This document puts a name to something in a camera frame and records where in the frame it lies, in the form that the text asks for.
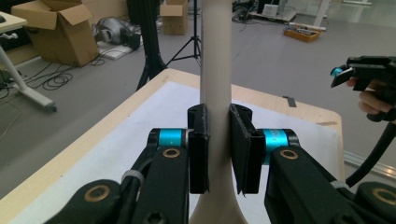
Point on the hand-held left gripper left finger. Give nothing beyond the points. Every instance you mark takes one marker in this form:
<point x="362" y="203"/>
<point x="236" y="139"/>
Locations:
<point x="198" y="149"/>

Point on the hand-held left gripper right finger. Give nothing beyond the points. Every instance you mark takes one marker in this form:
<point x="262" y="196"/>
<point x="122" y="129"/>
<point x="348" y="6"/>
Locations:
<point x="247" y="155"/>

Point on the beige slotted spoon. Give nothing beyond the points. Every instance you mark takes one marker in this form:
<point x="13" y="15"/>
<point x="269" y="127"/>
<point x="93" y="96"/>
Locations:
<point x="216" y="62"/>

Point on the black tape strip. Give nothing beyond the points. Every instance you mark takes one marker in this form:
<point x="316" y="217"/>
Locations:
<point x="289" y="101"/>

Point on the orange tray of tools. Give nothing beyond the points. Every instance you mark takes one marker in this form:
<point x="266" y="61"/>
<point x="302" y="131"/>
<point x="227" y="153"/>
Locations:
<point x="301" y="32"/>

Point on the white grid mat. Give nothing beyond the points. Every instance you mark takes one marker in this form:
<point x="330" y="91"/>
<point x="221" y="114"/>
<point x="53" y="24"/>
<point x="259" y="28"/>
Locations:
<point x="140" y="118"/>

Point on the white flat board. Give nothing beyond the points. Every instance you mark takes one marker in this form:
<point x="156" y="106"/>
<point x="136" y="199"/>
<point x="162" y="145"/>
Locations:
<point x="115" y="51"/>

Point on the small open cardboard box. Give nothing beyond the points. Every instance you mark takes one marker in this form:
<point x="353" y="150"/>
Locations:
<point x="174" y="18"/>

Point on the grey rounded device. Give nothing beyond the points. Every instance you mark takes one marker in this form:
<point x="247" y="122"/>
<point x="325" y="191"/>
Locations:
<point x="112" y="31"/>

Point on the large open cardboard box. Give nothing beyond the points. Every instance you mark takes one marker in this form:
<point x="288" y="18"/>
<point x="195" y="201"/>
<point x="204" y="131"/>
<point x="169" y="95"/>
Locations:
<point x="62" y="34"/>

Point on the white standing desk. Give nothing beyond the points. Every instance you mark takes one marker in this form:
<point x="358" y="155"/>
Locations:
<point x="12" y="67"/>

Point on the black camera tripod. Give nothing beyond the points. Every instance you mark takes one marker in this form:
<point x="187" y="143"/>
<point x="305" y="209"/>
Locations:
<point x="193" y="43"/>

